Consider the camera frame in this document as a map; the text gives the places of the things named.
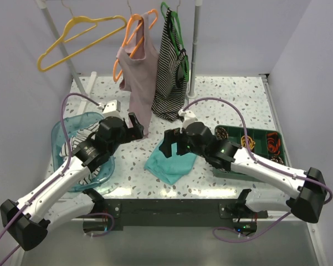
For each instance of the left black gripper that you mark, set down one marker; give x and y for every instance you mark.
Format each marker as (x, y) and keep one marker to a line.
(134, 133)

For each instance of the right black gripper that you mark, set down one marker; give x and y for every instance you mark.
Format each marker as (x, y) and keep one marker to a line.
(170, 136)

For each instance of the yellow clothes hanger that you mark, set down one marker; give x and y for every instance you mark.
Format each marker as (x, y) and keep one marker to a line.
(73, 22)

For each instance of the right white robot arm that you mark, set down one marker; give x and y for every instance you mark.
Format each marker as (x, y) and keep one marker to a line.
(302, 193)

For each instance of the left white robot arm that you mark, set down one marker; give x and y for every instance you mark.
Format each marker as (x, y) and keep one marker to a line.
(25, 220)

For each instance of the pink tank top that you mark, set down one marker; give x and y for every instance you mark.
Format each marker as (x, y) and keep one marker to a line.
(138, 61)

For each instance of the green clothes hanger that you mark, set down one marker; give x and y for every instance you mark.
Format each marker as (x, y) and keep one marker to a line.
(177, 29)

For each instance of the teal folded cloth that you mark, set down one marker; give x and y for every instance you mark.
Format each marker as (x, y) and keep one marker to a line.
(169, 170)

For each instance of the right rack pole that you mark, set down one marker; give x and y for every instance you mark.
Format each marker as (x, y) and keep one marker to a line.
(192, 79)

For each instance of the teal transparent plastic bin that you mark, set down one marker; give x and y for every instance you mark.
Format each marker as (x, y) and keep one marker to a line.
(80, 125)

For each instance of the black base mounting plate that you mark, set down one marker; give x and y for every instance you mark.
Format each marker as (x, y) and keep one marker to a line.
(175, 212)

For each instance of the green compartment tray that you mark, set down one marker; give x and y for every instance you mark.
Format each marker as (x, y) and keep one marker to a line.
(265, 143)

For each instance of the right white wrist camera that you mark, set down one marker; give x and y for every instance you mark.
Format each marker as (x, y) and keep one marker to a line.
(187, 117)

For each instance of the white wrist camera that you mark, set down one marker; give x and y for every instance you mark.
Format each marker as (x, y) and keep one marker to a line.
(187, 117)
(112, 108)

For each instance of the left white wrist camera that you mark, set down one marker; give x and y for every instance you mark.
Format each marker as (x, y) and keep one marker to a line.
(112, 108)

